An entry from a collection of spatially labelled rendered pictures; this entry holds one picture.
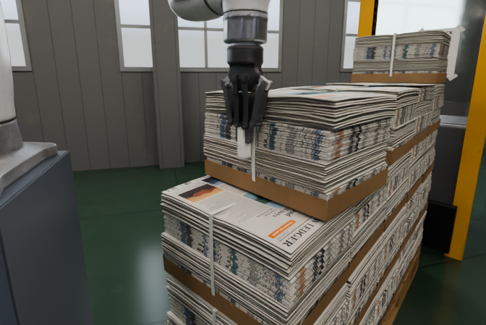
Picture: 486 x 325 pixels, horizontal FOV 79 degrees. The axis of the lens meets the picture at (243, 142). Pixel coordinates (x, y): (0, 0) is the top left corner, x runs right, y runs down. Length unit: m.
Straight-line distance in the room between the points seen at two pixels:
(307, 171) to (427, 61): 1.09
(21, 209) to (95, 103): 3.48
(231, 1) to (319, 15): 3.73
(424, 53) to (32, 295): 1.52
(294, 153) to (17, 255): 0.45
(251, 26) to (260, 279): 0.47
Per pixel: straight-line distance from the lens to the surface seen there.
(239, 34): 0.59
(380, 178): 0.78
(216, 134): 0.76
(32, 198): 0.36
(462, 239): 2.28
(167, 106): 3.56
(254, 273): 0.59
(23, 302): 0.36
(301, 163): 0.58
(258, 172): 0.66
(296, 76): 4.11
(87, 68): 3.79
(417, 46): 1.57
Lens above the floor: 1.10
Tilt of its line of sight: 13 degrees down
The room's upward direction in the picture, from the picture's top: straight up
